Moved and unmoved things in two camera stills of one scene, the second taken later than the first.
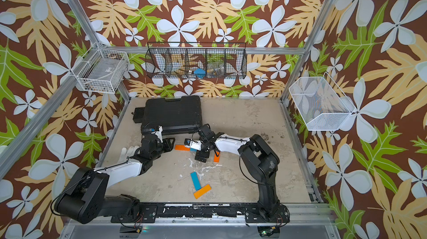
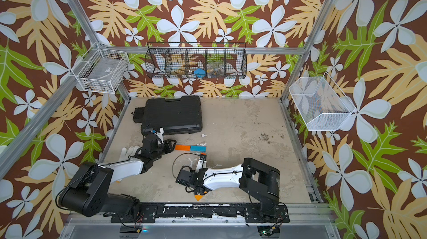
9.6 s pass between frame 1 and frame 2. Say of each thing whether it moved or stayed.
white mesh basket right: stayed
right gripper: moved
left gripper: stayed
